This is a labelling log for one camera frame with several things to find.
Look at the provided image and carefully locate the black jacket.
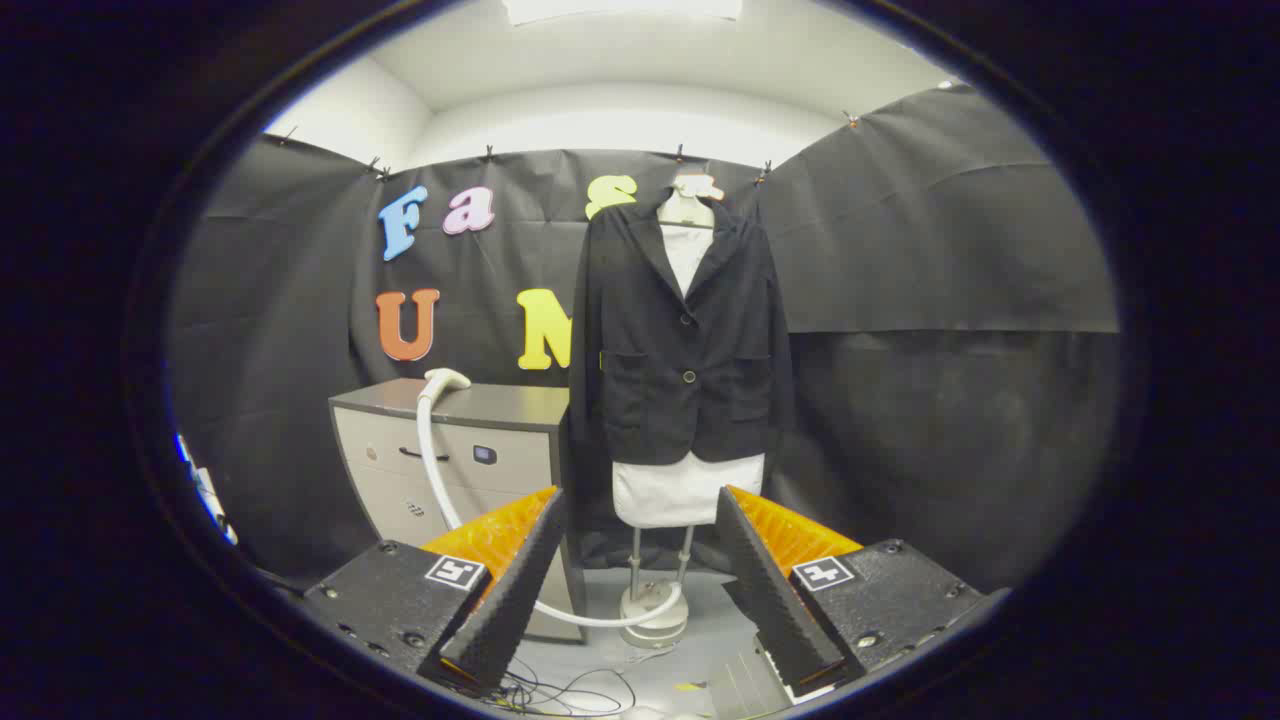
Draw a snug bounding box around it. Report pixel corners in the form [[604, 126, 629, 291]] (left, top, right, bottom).
[[567, 188, 797, 467]]

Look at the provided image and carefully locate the black backdrop cloth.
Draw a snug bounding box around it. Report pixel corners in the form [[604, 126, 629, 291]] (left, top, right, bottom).
[[167, 84, 1122, 593]]

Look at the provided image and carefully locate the grey drawer cabinet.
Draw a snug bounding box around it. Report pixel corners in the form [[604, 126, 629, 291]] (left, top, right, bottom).
[[329, 377, 588, 644]]

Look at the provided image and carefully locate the white garment steamer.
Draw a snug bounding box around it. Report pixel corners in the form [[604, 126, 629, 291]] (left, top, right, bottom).
[[415, 368, 687, 630]]

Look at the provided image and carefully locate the tangle of thin floor cables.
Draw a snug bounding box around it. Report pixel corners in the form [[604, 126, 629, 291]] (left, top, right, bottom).
[[478, 655, 641, 717]]

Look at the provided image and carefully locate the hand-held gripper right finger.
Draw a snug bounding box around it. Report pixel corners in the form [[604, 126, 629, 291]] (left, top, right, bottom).
[[714, 485, 988, 706]]

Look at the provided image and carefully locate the ceiling light panel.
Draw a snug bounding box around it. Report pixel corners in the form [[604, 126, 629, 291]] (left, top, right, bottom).
[[501, 0, 744, 27]]

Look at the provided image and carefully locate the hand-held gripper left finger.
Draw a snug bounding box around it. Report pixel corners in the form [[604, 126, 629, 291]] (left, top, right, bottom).
[[300, 487, 567, 697]]

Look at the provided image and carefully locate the white dress form mannequin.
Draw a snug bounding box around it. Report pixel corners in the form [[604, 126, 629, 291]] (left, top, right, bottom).
[[611, 172, 768, 650]]

